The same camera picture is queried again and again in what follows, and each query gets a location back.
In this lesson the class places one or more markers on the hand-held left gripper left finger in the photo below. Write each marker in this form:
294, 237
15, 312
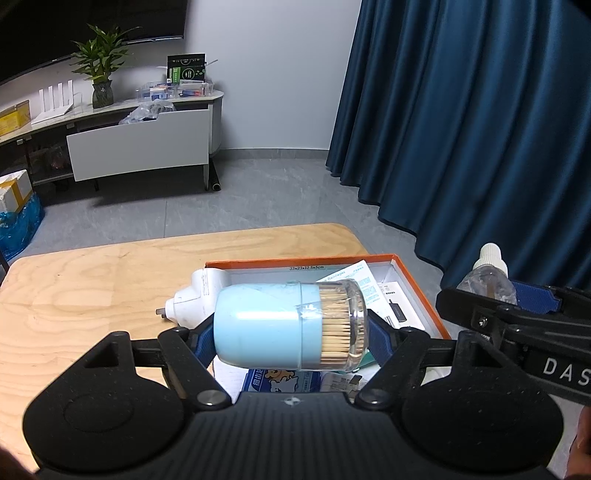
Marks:
203, 344

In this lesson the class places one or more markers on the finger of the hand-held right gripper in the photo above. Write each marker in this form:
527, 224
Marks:
461, 304
535, 297

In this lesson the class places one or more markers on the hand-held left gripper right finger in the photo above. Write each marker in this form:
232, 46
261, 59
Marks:
376, 339

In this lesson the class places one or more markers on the clear liquid bottle white cap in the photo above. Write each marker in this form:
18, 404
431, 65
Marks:
489, 281

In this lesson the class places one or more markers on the white charger retail box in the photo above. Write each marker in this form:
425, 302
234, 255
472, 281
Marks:
399, 304

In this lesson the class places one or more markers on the white plug-in device green button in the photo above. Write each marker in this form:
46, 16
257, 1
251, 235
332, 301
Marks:
198, 295

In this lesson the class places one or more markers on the green and white carton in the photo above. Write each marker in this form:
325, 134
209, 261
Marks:
369, 286

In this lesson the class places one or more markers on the light blue toothpick jar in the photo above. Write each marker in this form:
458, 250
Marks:
258, 323

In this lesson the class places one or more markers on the blue cartoon tin box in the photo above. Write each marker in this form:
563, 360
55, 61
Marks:
277, 381

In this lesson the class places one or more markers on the orange and white cardboard box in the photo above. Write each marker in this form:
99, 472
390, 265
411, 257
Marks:
258, 275

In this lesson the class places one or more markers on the person's right hand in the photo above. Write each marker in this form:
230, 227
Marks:
581, 447

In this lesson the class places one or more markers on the dark blue curtain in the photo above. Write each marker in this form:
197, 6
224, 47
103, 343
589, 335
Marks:
461, 138

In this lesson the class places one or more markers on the black tube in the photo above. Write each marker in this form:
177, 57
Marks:
215, 177

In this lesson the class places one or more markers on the white cabinet drawer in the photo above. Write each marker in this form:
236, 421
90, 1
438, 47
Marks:
138, 145

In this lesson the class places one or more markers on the blue wrapped pack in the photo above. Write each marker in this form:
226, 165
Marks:
21, 230

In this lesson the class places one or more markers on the long white tv cabinet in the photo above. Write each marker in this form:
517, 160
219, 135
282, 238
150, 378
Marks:
216, 120

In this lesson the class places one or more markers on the crumpled clear plastic bags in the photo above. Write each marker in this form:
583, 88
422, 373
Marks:
145, 112

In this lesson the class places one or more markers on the white carton with yellow tape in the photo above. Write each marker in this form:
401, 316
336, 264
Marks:
14, 189

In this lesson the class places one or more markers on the row of clear plastic boxes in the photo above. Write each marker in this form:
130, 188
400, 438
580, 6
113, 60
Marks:
178, 90

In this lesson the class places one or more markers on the potted plant in dark vase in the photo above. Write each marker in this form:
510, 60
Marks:
102, 94

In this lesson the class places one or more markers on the black and green box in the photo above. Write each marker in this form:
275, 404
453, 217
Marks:
186, 68

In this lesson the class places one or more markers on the white router with antennas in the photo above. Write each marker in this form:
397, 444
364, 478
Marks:
53, 108

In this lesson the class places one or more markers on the yellow box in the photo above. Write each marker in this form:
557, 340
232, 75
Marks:
14, 117

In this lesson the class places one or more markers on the black television screen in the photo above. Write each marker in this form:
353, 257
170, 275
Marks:
69, 27

